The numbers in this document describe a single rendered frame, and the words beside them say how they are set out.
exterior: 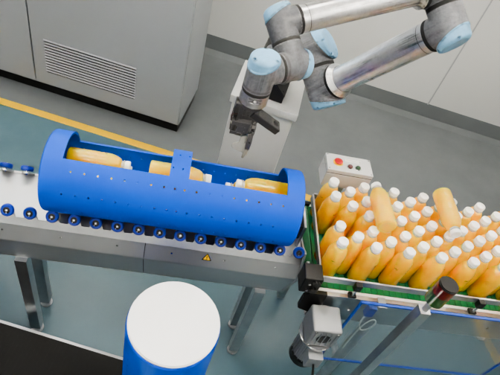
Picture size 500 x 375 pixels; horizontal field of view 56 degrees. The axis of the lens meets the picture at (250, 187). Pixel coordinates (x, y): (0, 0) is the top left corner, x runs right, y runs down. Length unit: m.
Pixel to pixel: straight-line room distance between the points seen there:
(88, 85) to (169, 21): 0.85
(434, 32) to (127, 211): 1.18
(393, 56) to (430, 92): 2.78
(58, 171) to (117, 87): 1.95
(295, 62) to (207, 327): 0.84
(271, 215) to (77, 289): 1.43
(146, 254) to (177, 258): 0.11
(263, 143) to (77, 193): 1.03
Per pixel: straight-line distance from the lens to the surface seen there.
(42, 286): 2.53
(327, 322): 1.82
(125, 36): 3.26
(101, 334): 2.61
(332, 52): 2.11
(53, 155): 1.63
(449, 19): 1.74
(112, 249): 1.83
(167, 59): 3.23
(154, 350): 1.45
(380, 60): 1.88
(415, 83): 4.55
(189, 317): 1.50
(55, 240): 1.86
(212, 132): 3.66
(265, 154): 2.36
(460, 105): 4.72
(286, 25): 1.49
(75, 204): 1.65
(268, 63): 1.38
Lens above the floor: 2.36
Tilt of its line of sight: 46 degrees down
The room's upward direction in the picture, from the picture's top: 18 degrees clockwise
